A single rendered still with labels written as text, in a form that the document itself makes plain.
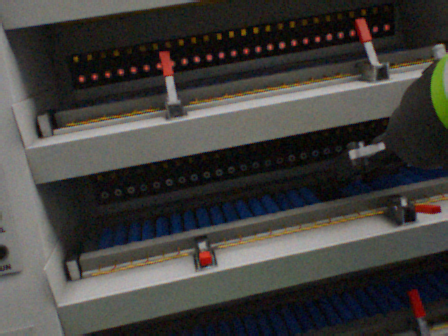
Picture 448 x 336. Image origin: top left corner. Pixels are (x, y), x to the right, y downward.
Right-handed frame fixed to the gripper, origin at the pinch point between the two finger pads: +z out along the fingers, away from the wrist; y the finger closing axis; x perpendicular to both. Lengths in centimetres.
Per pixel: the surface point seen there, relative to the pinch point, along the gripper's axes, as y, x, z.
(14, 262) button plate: 45.1, 2.7, -5.1
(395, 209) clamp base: -1.8, 6.4, -3.1
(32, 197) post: 41.8, -4.1, -6.5
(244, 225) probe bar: 17.7, 3.9, -0.3
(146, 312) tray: 32.0, 11.7, -1.9
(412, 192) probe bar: -6.3, 4.5, -0.4
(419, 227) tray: -3.6, 9.2, -4.1
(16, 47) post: 41.5, -23.6, -6.4
